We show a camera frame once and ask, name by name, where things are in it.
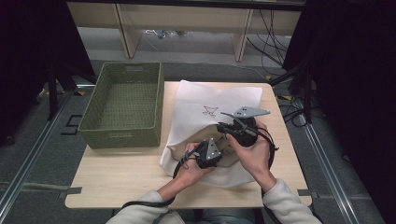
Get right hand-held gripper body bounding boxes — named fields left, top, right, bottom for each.
left=231, top=105, right=271, bottom=148

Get person's right hand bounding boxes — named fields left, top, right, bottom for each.
left=226, top=119, right=277, bottom=192

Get black floor cables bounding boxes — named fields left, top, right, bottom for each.
left=276, top=92, right=326, bottom=129

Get white mesh laundry bag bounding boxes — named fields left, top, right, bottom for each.
left=159, top=79, right=264, bottom=189

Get person's left hand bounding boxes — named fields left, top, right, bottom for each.
left=175, top=142, right=218, bottom=188

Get aluminium floor rail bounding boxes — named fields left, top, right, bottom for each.
left=0, top=83, right=92, bottom=213
left=298, top=114, right=362, bottom=224

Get grey floor tape strip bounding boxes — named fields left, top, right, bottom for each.
left=0, top=181, right=83, bottom=199

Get hanging black cables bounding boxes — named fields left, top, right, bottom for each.
left=247, top=8, right=291, bottom=68

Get left hand-held gripper cable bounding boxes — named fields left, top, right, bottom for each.
left=120, top=145, right=204, bottom=210

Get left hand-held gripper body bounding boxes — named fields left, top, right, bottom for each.
left=194, top=137, right=224, bottom=170

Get dark curtain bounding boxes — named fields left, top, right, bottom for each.
left=0, top=0, right=96, bottom=147
left=281, top=0, right=396, bottom=224

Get right hand-held gripper cable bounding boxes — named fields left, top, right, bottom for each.
left=254, top=126, right=280, bottom=172

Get green woven basket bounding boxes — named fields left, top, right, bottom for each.
left=78, top=61, right=165, bottom=149

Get beige garment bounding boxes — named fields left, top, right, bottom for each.
left=170, top=124, right=241, bottom=168

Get light wooden shelf unit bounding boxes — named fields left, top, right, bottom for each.
left=66, top=1, right=307, bottom=63

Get hand-held gripper cable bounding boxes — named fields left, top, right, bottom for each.
left=120, top=145, right=204, bottom=210
left=254, top=126, right=280, bottom=172

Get black metal stand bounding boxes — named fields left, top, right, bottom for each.
left=46, top=61, right=97, bottom=121
left=269, top=61, right=316, bottom=124

